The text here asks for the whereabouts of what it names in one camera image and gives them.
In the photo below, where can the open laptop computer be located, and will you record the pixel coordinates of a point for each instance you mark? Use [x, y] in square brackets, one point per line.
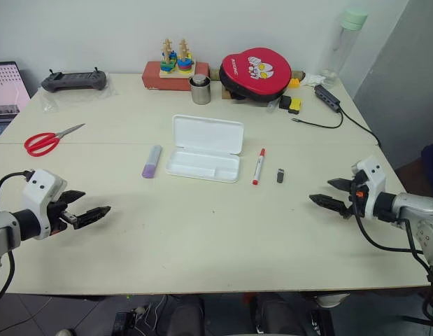
[4, 87]

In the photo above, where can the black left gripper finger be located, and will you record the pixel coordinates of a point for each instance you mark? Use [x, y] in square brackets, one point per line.
[93, 215]
[73, 196]

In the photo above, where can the clear plastic bag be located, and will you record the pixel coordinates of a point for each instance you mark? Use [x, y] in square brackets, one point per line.
[50, 99]

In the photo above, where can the dark grey usb hub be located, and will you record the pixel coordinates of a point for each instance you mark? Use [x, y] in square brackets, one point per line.
[327, 97]

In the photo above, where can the dark rounded shape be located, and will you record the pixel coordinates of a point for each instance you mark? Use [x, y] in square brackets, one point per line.
[277, 316]

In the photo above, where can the red cardboard box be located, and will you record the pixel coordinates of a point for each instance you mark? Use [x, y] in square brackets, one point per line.
[151, 78]

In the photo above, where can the metal cylinder canister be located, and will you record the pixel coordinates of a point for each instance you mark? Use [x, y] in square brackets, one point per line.
[200, 89]

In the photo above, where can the red black boxing pad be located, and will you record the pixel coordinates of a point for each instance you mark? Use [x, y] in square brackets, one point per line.
[258, 73]

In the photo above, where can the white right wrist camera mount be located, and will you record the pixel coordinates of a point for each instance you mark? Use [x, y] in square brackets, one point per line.
[373, 182]

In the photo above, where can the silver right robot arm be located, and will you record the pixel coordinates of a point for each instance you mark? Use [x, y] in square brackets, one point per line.
[412, 210]

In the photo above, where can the grey handheld controller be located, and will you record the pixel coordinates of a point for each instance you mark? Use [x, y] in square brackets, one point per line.
[74, 80]

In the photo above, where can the purple glue stick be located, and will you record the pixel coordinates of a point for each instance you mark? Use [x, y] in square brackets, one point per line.
[151, 162]

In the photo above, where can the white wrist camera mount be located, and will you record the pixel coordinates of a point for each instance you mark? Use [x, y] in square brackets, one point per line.
[37, 189]
[373, 182]

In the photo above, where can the small clear plastic piece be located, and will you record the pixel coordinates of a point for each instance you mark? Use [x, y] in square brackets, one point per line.
[272, 106]

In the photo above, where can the black yellow battery block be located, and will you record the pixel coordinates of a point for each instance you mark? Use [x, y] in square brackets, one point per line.
[292, 104]

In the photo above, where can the red white marker pen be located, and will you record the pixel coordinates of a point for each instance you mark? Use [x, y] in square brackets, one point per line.
[258, 168]

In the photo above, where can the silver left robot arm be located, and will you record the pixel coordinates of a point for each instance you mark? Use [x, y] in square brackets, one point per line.
[4, 224]

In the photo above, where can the white plastic case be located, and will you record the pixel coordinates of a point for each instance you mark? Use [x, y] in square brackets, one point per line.
[205, 147]

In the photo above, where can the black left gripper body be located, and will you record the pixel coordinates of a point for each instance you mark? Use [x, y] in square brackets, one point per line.
[57, 214]

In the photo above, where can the crumpled white tissue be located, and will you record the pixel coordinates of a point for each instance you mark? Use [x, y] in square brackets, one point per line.
[313, 79]

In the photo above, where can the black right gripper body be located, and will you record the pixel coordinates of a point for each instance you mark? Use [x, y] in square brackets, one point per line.
[357, 197]

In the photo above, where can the small yellow toy block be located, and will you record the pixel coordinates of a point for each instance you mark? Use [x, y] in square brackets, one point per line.
[294, 83]

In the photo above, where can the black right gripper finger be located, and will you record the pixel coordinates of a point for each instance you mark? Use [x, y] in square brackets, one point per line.
[329, 203]
[340, 184]

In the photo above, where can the clear bottle green lid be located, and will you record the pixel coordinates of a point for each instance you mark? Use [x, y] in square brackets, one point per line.
[342, 49]

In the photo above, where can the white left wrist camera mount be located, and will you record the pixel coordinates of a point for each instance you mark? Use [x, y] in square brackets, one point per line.
[37, 189]

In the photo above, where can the small black eraser block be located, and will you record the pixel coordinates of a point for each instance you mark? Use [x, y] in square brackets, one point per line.
[280, 176]

